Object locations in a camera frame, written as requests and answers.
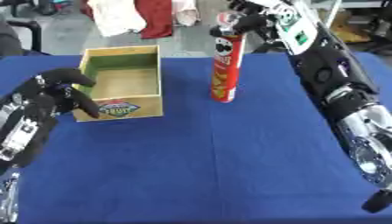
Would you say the tan cardboard box green inside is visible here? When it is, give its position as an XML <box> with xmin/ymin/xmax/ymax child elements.
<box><xmin>70</xmin><ymin>45</ymin><xmax>165</xmax><ymax>123</ymax></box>

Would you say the pale pink cloth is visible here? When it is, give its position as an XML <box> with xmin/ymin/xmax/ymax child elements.
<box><xmin>170</xmin><ymin>0</ymin><xmax>202</xmax><ymax>27</ymax></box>

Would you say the black chair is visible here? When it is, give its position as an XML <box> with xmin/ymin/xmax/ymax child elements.
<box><xmin>0</xmin><ymin>17</ymin><xmax>53</xmax><ymax>58</ymax></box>

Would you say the red cloth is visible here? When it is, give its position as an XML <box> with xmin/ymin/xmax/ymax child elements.
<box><xmin>133</xmin><ymin>0</ymin><xmax>177</xmax><ymax>40</ymax></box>

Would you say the yellow cardboard box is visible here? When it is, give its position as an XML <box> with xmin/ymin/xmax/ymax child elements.
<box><xmin>329</xmin><ymin>10</ymin><xmax>374</xmax><ymax>44</ymax></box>

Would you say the white cloth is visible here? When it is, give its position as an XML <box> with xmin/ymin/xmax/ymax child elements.
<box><xmin>84</xmin><ymin>0</ymin><xmax>149</xmax><ymax>38</ymax></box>

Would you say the tall red chip can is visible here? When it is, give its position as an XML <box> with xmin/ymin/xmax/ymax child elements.
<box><xmin>209</xmin><ymin>11</ymin><xmax>249</xmax><ymax>104</ymax></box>

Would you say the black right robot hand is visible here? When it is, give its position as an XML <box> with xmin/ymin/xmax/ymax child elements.
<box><xmin>208</xmin><ymin>0</ymin><xmax>282</xmax><ymax>39</ymax></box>

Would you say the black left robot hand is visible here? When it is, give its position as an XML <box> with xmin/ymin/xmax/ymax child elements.
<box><xmin>18</xmin><ymin>67</ymin><xmax>102</xmax><ymax>119</ymax></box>

